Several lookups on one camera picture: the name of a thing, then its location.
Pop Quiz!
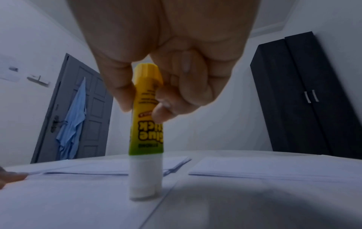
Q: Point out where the person's left hand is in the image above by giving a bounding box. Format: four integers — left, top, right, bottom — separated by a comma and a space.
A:
0, 166, 28, 189

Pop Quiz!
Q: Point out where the person's right hand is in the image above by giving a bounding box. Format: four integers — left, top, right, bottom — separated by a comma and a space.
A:
67, 0, 262, 124

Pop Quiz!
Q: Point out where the white paper stack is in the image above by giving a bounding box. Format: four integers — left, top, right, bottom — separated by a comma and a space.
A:
188, 155, 362, 183
5, 157, 131, 176

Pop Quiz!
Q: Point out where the single white paper sheet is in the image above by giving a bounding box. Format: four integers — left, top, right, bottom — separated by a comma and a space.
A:
42, 155, 192, 177
0, 172, 187, 229

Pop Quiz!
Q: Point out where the yellow glue stick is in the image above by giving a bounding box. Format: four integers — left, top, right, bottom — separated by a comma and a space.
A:
129, 63, 165, 201

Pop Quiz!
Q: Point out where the blue hanging cloth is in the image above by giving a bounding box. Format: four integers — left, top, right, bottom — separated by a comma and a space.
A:
55, 77, 87, 160

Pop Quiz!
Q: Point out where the grey door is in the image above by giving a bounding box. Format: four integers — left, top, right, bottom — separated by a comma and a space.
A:
31, 53, 114, 163

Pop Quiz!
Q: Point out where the black wardrobe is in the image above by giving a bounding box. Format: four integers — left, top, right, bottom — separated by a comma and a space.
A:
250, 31, 362, 160

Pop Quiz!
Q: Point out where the white wall switch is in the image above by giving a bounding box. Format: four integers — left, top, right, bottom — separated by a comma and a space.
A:
26, 74, 51, 87

